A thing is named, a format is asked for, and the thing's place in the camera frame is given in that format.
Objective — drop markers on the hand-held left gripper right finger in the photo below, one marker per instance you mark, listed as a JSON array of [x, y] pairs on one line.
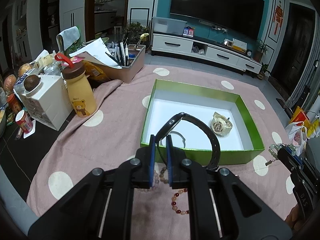
[[169, 162]]

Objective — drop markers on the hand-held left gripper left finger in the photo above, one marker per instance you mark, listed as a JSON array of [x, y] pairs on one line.
[[151, 160]]

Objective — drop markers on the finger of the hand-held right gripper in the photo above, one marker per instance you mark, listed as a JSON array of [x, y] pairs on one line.
[[285, 156], [295, 152]]

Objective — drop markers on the black wristwatch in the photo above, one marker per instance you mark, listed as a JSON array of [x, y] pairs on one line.
[[213, 140]]

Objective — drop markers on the green gift box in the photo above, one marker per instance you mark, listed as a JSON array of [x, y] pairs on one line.
[[200, 110]]

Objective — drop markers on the cream wristwatch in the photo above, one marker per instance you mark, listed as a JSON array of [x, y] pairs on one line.
[[220, 125]]

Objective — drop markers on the person's right hand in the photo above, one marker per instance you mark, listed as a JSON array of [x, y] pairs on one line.
[[294, 218]]

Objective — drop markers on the white plastic shopping bag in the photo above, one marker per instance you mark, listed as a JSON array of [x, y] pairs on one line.
[[296, 135]]

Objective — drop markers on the thin silver bangle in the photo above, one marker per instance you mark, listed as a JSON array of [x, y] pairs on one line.
[[184, 140]]

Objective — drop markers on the yellow and red carton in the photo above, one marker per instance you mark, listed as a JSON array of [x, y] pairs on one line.
[[300, 116]]

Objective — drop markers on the pink polka dot blanket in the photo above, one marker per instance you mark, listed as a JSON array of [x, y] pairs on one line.
[[115, 130]]

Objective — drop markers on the grey striped curtain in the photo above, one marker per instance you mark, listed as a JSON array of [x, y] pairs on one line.
[[305, 87]]

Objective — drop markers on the small potted floor plant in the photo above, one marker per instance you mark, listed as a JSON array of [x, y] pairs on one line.
[[264, 72]]

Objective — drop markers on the pink desk organiser box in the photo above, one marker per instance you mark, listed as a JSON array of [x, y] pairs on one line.
[[132, 67]]

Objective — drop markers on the yellow bear print bottle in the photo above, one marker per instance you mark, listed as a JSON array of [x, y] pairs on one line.
[[80, 95]]

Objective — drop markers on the dark wooden door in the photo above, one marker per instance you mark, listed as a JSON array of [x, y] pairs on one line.
[[292, 50]]

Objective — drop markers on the yellow snack bag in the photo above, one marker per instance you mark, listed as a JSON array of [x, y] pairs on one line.
[[96, 71]]

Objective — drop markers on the potted plant in brown pot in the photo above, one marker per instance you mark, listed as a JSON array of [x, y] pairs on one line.
[[260, 51]]

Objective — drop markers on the black alarm clock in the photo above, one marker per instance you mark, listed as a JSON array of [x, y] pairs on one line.
[[249, 53]]

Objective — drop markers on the bunch of pens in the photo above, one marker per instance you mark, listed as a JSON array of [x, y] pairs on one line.
[[122, 53]]

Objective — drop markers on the white plastic container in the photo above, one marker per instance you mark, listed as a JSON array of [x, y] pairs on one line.
[[50, 102]]

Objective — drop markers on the clutter in cabinet shelf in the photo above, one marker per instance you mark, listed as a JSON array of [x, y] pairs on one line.
[[198, 49]]

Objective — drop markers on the white television cabinet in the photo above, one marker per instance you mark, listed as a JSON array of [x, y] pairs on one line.
[[175, 43]]

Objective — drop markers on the white desk calendar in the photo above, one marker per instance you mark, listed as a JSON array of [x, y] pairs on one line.
[[240, 44]]

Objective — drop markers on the white paper notebook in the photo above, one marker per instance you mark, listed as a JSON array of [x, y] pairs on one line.
[[93, 51]]

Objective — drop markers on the yellow-headed brush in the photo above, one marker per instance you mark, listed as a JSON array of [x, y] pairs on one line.
[[143, 37]]

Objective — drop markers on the small wooden framed display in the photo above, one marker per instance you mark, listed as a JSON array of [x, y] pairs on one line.
[[228, 43]]

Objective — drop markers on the green plants in planter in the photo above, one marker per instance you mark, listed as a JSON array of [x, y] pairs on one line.
[[136, 31]]

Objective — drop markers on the blue code stand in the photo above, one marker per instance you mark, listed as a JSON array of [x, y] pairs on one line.
[[186, 31]]

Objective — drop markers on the red code stand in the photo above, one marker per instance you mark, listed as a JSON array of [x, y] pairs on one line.
[[191, 32]]

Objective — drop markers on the red and white can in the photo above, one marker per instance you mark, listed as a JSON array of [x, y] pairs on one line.
[[24, 122]]

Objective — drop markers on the green plastic basin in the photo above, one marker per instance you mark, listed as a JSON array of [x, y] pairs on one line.
[[102, 35]]

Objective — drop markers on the white stool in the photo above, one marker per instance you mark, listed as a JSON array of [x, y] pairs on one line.
[[119, 29]]

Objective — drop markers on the clear plastic storage bin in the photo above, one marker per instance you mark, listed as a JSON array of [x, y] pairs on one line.
[[168, 26]]

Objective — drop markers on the green paper bag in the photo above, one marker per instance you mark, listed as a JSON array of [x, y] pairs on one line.
[[73, 46]]

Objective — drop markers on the brown round fruit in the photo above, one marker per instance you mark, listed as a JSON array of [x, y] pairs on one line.
[[32, 83]]

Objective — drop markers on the red jar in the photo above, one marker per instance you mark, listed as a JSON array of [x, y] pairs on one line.
[[13, 103]]

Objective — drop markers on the grey cloth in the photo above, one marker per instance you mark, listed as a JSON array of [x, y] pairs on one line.
[[67, 36]]

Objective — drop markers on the orange round fruit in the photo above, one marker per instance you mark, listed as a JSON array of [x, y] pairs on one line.
[[9, 84], [25, 69]]

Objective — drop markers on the large flat television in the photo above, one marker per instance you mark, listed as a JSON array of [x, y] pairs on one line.
[[217, 7]]

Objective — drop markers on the red knot wall ornament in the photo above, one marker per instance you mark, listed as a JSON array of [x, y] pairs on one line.
[[278, 15]]

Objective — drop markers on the white wall power strip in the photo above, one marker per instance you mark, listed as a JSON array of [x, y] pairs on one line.
[[221, 29]]

